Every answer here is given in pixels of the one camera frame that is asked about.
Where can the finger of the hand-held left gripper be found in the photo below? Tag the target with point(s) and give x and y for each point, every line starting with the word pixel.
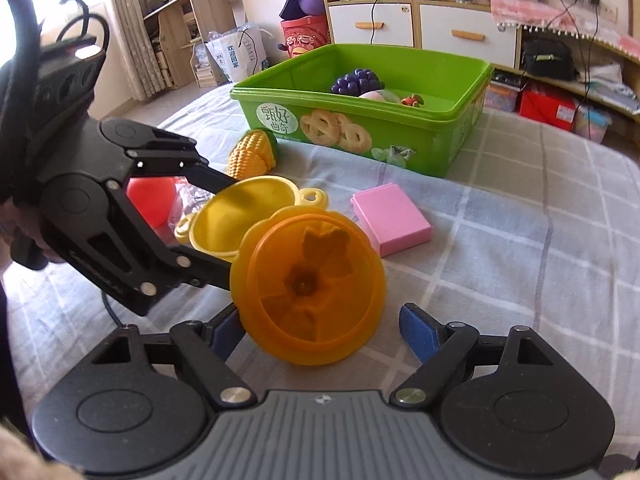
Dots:
pixel 135 260
pixel 175 157

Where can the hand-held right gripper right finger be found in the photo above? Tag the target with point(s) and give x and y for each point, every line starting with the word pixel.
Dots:
pixel 420 332

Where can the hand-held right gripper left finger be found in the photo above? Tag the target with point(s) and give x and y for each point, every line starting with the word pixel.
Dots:
pixel 225 335

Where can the pink rubber duck toy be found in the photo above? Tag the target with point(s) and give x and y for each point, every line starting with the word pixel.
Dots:
pixel 150 197

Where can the toy corn cob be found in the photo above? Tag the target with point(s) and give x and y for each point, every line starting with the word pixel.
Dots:
pixel 247 157

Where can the orange toy lid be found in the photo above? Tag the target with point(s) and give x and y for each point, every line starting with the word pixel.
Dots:
pixel 300 310

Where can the yellow toy pot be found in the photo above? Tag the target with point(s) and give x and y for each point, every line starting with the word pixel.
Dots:
pixel 225 220

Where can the pink block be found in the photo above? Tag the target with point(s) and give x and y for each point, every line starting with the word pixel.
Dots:
pixel 390 220

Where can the green plastic box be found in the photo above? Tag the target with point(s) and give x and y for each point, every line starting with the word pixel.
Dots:
pixel 440 145

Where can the purple toy grapes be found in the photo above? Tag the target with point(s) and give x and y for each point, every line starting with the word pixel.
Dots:
pixel 357 82

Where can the pink round toy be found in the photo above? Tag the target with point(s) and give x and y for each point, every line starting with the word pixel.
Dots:
pixel 377 96

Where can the brown toy octopus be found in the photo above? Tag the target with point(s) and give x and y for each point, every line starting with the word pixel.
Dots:
pixel 412 101

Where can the grey checkered blanket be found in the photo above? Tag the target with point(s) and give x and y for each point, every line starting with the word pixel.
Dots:
pixel 500 285

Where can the white paper bag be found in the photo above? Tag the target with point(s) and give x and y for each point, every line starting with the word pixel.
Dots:
pixel 235 55

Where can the beige curtain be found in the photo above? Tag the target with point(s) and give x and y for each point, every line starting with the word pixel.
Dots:
pixel 132 30

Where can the wooden desk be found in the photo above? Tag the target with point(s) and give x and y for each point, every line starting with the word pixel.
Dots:
pixel 200 15

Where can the red printed bag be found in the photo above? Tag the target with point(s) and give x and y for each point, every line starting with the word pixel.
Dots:
pixel 302 35

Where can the wooden cabinet with white drawers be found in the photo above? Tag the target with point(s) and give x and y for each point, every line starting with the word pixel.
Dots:
pixel 380 25

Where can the red box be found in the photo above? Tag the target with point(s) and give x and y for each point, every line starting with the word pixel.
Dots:
pixel 545 107

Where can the clear storage box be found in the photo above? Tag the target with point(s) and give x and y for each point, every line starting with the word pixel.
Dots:
pixel 592 125

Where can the black bag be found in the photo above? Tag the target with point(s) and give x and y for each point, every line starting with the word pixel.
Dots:
pixel 547 57

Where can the pink checkered cloth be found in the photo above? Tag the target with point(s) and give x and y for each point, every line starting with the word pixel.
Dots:
pixel 550 17

